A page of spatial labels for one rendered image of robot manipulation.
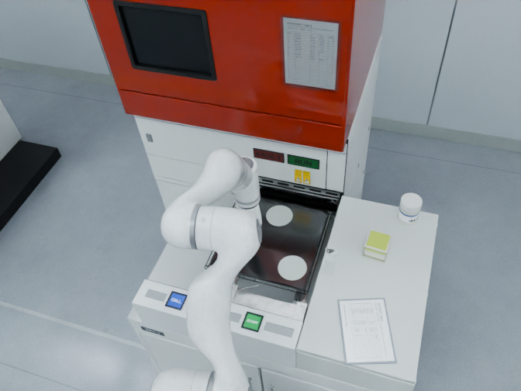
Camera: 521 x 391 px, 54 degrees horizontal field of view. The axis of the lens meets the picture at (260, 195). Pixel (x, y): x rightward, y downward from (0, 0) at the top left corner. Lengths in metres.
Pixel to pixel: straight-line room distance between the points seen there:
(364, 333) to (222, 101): 0.85
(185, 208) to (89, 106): 3.07
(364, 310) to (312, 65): 0.75
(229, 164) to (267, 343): 0.64
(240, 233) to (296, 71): 0.59
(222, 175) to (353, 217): 0.78
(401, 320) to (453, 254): 1.42
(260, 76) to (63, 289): 1.91
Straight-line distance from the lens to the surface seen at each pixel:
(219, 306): 1.14
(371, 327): 1.61
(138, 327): 1.91
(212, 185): 1.15
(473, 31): 3.15
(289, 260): 1.79
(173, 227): 1.13
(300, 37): 1.44
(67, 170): 3.69
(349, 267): 1.71
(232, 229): 1.10
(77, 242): 3.23
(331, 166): 1.80
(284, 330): 1.60
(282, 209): 1.93
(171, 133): 1.97
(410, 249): 1.78
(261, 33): 1.48
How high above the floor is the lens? 2.40
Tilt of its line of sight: 49 degrees down
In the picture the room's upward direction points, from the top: 6 degrees counter-clockwise
